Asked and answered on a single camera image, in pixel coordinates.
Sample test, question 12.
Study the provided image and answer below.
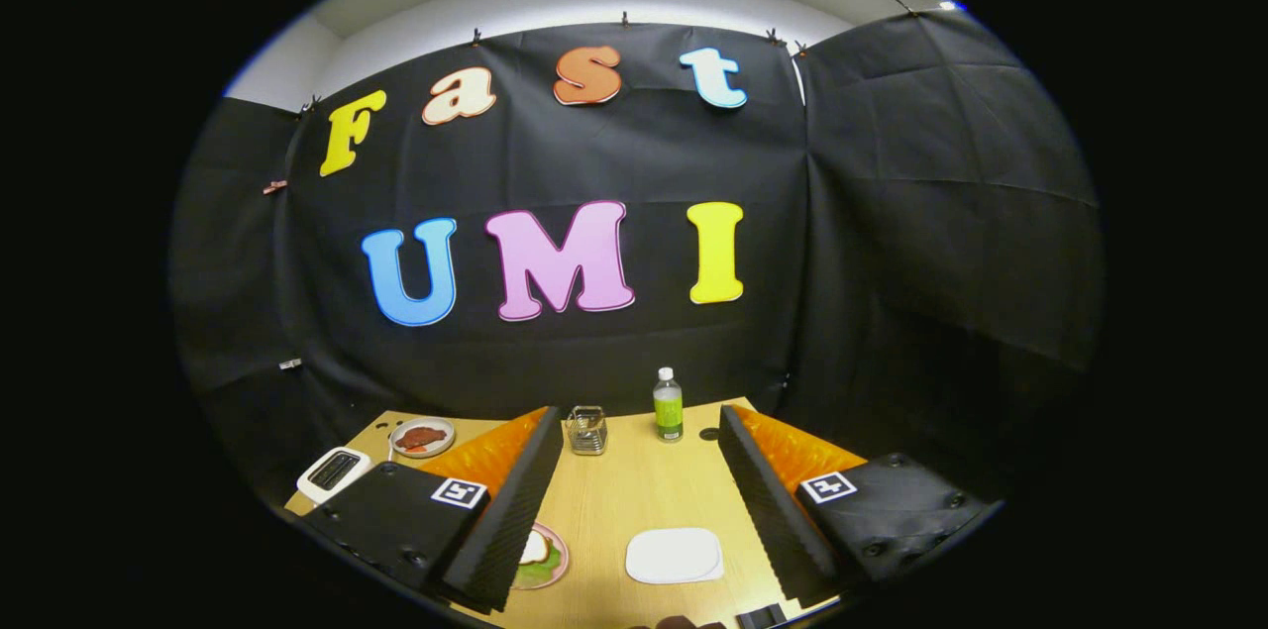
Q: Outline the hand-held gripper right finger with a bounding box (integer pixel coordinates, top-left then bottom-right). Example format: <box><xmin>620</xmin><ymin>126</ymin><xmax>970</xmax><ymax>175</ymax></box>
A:
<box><xmin>718</xmin><ymin>404</ymin><xmax>1002</xmax><ymax>610</ymax></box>

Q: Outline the green lettuce leaf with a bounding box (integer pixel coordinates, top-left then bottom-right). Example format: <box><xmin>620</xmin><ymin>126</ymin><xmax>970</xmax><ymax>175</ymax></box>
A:
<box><xmin>515</xmin><ymin>545</ymin><xmax>566</xmax><ymax>585</ymax></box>

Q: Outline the white rounded rectangular plate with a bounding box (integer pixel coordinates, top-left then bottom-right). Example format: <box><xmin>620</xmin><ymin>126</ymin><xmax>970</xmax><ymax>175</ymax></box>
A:
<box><xmin>625</xmin><ymin>527</ymin><xmax>725</xmax><ymax>585</ymax></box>

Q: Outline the pink round plate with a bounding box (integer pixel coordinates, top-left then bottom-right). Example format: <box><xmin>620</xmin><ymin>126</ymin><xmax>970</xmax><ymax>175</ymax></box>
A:
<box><xmin>510</xmin><ymin>522</ymin><xmax>571</xmax><ymax>591</ymax></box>

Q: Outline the white oval plate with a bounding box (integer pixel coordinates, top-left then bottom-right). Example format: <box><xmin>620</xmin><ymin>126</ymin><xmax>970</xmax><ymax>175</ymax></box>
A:
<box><xmin>389</xmin><ymin>417</ymin><xmax>457</xmax><ymax>459</ymax></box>

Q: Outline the green label bottle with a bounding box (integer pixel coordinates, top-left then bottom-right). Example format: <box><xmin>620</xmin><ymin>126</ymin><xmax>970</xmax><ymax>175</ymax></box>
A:
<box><xmin>653</xmin><ymin>367</ymin><xmax>685</xmax><ymax>443</ymax></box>

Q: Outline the metal wire holder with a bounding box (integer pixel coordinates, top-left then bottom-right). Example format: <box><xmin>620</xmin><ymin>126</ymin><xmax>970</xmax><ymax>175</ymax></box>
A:
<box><xmin>566</xmin><ymin>406</ymin><xmax>609</xmax><ymax>456</ymax></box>

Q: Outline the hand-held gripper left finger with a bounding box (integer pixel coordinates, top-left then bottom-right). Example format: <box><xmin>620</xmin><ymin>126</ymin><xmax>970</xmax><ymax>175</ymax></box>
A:
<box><xmin>302</xmin><ymin>406</ymin><xmax>564</xmax><ymax>613</ymax></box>

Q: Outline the white toaster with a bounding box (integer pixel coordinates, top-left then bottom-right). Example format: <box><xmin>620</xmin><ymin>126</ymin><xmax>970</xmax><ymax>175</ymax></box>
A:
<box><xmin>296</xmin><ymin>447</ymin><xmax>372</xmax><ymax>507</ymax></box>

